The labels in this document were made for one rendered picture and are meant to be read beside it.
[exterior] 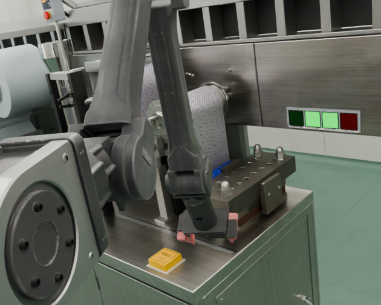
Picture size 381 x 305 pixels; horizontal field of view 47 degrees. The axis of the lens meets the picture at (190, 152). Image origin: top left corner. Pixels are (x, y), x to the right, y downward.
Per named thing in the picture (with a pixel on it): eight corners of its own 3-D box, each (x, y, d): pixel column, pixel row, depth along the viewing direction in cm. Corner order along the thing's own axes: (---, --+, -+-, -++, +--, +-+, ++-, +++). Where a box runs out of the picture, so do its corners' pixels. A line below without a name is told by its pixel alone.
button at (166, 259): (149, 265, 127) (147, 258, 127) (166, 253, 132) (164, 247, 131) (166, 273, 123) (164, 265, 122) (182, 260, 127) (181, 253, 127)
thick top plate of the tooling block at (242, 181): (191, 209, 142) (188, 192, 140) (259, 165, 169) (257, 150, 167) (230, 219, 131) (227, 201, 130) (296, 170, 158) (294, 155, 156)
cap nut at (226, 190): (218, 195, 135) (216, 182, 133) (225, 190, 137) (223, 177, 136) (227, 198, 132) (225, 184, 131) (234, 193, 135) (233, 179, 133)
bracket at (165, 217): (153, 222, 153) (137, 140, 143) (166, 214, 157) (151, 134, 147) (164, 225, 149) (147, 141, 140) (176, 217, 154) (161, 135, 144)
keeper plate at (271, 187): (262, 213, 144) (259, 183, 141) (277, 201, 151) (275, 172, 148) (268, 215, 143) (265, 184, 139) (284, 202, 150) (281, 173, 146)
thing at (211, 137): (187, 188, 146) (178, 136, 140) (228, 163, 162) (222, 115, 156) (187, 189, 145) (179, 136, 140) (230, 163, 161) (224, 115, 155)
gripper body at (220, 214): (187, 213, 105) (179, 195, 100) (228, 211, 103) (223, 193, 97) (184, 236, 101) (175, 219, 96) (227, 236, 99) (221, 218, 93)
